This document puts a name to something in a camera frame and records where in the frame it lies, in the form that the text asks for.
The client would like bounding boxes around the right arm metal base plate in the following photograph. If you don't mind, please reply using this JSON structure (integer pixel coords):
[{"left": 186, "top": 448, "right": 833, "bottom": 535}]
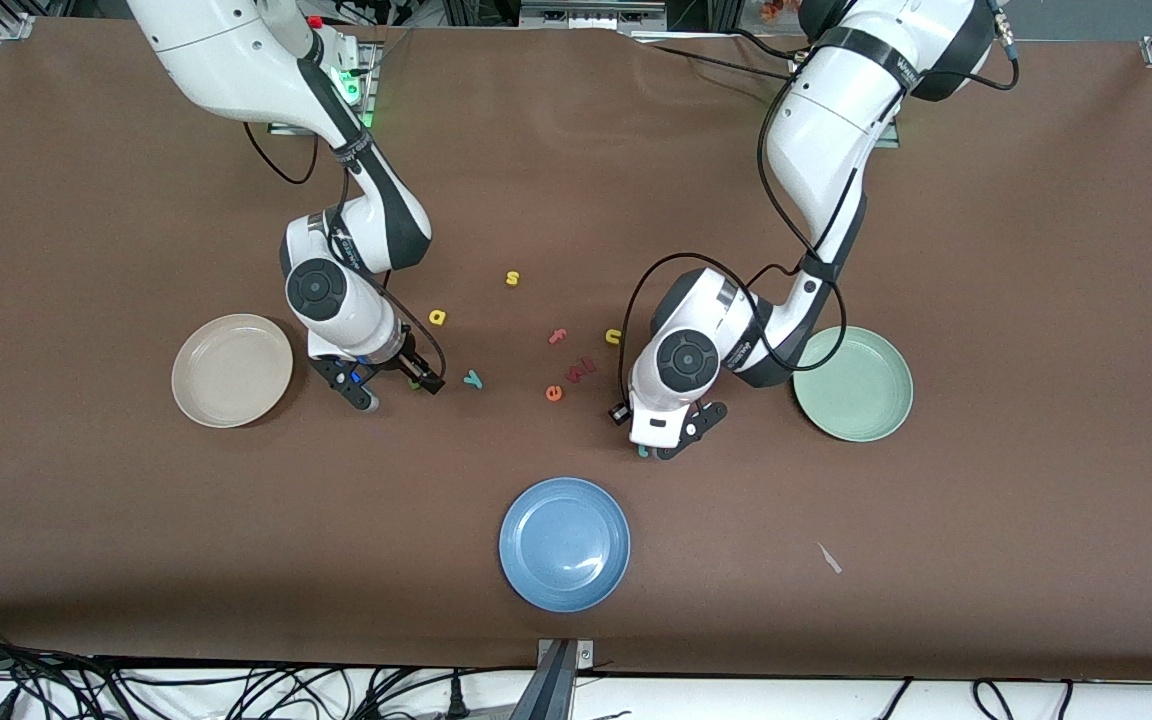
[{"left": 268, "top": 40, "right": 382, "bottom": 137}]

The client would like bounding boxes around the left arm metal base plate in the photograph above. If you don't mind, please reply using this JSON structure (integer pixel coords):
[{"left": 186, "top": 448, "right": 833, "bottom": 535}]
[{"left": 871, "top": 60, "right": 902, "bottom": 149}]

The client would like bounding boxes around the grey metal frame box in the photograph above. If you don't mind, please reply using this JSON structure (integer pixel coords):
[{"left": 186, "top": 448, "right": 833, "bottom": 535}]
[{"left": 519, "top": 0, "right": 669, "bottom": 33}]

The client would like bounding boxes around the light green plate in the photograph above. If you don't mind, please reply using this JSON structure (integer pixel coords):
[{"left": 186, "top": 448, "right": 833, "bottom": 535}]
[{"left": 792, "top": 326, "right": 915, "bottom": 443}]

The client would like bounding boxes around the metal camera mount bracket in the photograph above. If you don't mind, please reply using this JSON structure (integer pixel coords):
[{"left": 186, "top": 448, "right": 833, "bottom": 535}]
[{"left": 511, "top": 638, "right": 597, "bottom": 720}]

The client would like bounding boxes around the blue plate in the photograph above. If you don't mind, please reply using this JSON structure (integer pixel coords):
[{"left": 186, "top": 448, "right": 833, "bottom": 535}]
[{"left": 498, "top": 477, "right": 632, "bottom": 613}]

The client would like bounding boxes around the beige brown plate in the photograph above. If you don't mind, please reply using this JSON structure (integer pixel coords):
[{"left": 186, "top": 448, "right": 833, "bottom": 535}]
[{"left": 171, "top": 314, "right": 295, "bottom": 429}]

